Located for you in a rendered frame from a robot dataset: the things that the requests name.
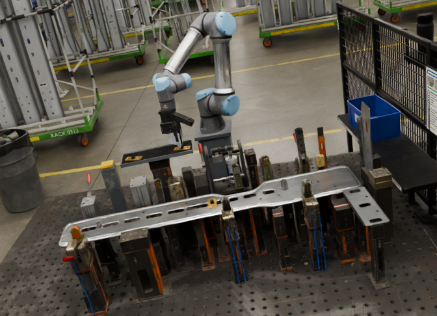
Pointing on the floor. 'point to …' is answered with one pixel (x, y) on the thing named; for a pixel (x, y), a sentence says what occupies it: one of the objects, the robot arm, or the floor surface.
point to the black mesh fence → (428, 214)
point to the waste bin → (19, 171)
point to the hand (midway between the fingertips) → (181, 145)
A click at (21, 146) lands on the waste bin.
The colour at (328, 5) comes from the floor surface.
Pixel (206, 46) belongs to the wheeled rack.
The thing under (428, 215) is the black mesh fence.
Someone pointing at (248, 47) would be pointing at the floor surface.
